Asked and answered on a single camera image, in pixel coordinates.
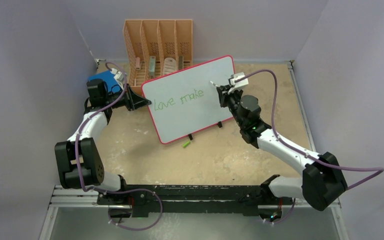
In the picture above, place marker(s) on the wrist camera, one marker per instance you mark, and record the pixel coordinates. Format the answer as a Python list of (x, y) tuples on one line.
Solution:
[(118, 76), (237, 82)]

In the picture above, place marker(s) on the green marker cap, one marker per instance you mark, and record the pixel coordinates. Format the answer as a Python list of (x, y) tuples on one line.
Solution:
[(186, 144)]

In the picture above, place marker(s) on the pink-framed whiteboard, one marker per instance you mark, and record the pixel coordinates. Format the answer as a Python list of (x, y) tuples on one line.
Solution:
[(185, 102)]

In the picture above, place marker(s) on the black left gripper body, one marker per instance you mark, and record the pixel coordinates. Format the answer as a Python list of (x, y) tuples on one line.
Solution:
[(113, 98)]

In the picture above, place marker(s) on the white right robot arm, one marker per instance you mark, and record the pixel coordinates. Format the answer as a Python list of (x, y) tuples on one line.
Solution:
[(320, 182)]

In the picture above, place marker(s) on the orange plastic file organizer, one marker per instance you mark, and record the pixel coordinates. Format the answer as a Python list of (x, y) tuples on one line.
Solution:
[(149, 42)]

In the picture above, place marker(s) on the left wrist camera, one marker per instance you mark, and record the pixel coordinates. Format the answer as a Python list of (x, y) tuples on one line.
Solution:
[(118, 76)]

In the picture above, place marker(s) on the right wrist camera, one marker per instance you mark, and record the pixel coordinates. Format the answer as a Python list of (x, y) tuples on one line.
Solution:
[(237, 82)]

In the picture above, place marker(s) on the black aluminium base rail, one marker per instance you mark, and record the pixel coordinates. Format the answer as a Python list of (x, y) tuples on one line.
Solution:
[(143, 199)]

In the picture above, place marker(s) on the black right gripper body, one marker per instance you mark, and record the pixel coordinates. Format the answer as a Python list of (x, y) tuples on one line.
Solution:
[(230, 100)]

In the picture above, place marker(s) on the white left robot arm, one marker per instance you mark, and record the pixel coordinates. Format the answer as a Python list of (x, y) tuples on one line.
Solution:
[(78, 160)]

